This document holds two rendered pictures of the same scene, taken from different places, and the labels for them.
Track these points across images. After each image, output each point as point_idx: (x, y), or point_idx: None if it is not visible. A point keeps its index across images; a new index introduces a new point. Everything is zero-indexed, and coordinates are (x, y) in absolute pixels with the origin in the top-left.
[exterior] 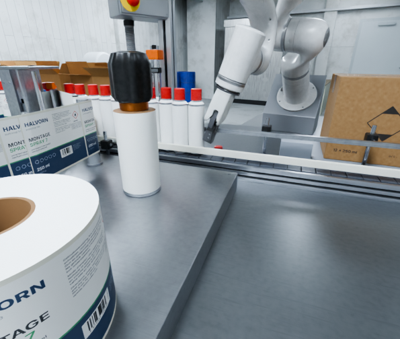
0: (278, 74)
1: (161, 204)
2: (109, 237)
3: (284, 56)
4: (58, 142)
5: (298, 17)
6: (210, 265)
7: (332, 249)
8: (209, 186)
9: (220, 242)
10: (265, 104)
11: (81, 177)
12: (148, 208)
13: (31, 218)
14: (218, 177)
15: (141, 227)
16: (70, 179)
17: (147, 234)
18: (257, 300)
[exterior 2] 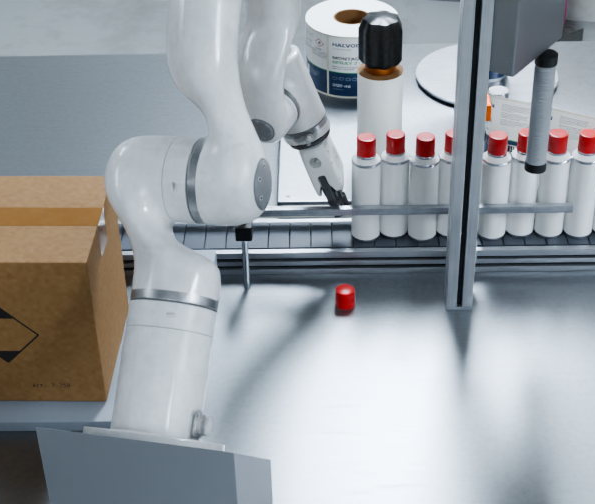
0: (222, 451)
1: (339, 141)
2: (355, 111)
3: (212, 262)
4: None
5: (186, 138)
6: (275, 143)
7: None
8: (304, 171)
9: (273, 159)
10: (263, 458)
11: None
12: (348, 136)
13: (332, 19)
14: (300, 187)
15: (338, 121)
16: (348, 35)
17: (328, 118)
18: None
